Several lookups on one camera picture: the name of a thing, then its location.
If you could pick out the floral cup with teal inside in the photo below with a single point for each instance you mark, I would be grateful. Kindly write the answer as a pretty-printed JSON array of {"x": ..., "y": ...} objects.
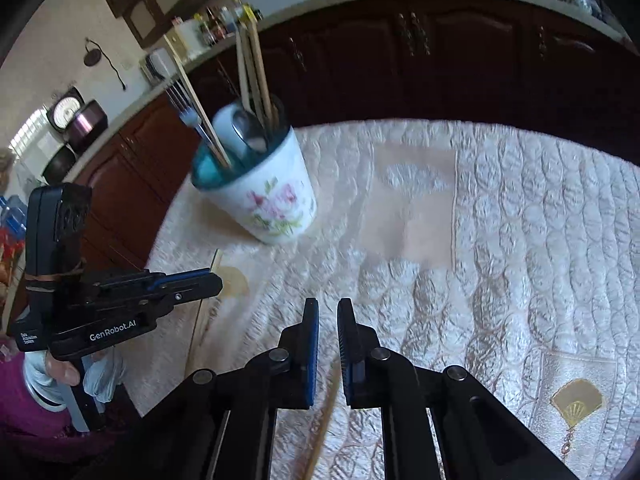
[{"x": 270, "y": 185}]

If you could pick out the metal spoon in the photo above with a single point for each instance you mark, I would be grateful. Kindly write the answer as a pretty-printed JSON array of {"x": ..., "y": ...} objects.
[{"x": 245, "y": 127}]

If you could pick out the white quilted tablecloth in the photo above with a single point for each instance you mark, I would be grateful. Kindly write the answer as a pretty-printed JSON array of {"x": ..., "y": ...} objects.
[{"x": 450, "y": 285}]

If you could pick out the group of condiment bottles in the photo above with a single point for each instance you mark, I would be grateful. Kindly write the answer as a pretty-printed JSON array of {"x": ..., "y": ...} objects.
[{"x": 215, "y": 25}]

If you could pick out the person's left hand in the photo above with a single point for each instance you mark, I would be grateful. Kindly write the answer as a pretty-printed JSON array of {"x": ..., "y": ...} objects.
[{"x": 65, "y": 371}]

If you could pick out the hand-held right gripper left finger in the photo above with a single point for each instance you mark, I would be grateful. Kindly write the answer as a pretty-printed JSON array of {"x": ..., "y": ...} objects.
[{"x": 311, "y": 360}]

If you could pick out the white rice spoon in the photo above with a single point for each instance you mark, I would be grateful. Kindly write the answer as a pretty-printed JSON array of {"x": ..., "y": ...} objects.
[{"x": 225, "y": 125}]

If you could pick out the metal fork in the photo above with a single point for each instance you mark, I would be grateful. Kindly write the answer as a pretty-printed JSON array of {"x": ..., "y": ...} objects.
[{"x": 187, "y": 107}]

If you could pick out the black pan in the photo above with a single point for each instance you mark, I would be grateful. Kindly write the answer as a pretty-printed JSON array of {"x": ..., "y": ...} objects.
[{"x": 60, "y": 165}]

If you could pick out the person's left forearm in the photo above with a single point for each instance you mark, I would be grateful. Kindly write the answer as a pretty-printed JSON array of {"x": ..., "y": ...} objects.
[{"x": 30, "y": 435}]

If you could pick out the brown base cabinets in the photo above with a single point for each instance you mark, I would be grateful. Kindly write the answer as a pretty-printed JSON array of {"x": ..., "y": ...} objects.
[{"x": 450, "y": 75}]

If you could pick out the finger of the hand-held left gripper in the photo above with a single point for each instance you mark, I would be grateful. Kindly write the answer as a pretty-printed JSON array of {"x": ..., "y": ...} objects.
[
  {"x": 185, "y": 276},
  {"x": 200, "y": 287}
]

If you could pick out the blue water jug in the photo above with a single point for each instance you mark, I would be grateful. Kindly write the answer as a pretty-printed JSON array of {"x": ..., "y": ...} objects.
[{"x": 12, "y": 212}]

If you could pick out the wooden chopstick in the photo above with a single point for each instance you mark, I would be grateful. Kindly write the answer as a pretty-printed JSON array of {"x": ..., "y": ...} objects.
[
  {"x": 251, "y": 70},
  {"x": 200, "y": 105},
  {"x": 202, "y": 320},
  {"x": 260, "y": 70},
  {"x": 242, "y": 75},
  {"x": 320, "y": 425}
]

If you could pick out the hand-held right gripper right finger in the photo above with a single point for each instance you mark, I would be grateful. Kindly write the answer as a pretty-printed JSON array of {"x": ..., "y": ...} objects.
[{"x": 345, "y": 360}]

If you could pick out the brown rice cooker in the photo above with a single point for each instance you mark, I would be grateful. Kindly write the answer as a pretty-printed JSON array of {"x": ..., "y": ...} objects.
[{"x": 85, "y": 122}]

